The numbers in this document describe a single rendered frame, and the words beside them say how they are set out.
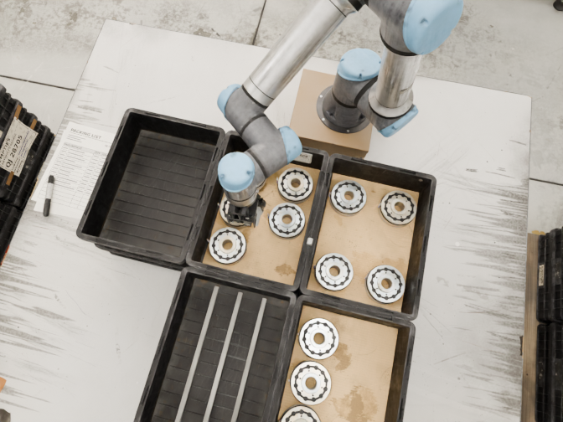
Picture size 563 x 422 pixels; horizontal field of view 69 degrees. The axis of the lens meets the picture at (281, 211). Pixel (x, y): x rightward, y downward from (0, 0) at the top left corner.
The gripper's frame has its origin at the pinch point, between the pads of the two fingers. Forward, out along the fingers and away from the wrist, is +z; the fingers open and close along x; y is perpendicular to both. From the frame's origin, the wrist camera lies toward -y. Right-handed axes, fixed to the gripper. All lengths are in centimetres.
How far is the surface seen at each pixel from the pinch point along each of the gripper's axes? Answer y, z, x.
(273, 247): 9.2, 2.0, 8.6
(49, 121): -57, 85, -126
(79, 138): -20, 15, -64
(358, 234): 1.6, 2.0, 31.8
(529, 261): -18, 71, 120
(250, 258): 13.3, 1.9, 2.6
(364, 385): 41, 2, 38
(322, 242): 5.4, 2.0, 22.2
